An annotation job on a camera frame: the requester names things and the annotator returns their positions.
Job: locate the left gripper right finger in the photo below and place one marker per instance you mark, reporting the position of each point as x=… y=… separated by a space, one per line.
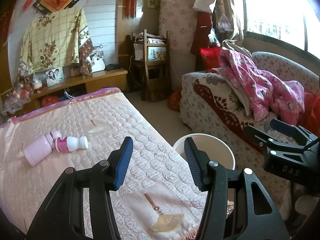
x=237 y=205

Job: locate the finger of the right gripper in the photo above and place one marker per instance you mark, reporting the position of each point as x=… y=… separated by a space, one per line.
x=259 y=140
x=287 y=128

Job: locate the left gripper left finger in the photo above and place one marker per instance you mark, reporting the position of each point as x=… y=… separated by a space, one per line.
x=79 y=205

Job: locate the cream plastic trash bucket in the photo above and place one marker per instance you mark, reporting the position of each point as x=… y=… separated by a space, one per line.
x=215 y=148

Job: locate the pink pajama clothes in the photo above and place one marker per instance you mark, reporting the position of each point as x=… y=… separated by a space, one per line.
x=266 y=91

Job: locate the floral covered sofa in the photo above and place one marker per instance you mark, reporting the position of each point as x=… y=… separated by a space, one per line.
x=213 y=105

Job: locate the pink thermos bottle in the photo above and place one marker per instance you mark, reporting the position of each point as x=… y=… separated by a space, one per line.
x=40 y=148

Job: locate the white pink yogurt bottle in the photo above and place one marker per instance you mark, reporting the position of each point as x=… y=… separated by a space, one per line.
x=71 y=144

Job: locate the pink quilted table cover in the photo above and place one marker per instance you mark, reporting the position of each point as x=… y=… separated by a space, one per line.
x=158 y=199

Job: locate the red gift bag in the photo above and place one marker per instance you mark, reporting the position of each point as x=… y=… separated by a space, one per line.
x=210 y=58

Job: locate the wooden shelf rack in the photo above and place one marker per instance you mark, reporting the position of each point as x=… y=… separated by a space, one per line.
x=151 y=62

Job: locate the wooden tv cabinet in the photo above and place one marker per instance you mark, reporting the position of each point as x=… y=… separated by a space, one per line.
x=78 y=85

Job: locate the framed couple photo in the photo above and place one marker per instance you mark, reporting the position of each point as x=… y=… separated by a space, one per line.
x=55 y=76

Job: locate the floral covered standing unit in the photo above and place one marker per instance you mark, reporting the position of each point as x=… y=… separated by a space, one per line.
x=178 y=19

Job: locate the floral cloth covered television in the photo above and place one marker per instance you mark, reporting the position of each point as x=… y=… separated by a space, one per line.
x=58 y=39

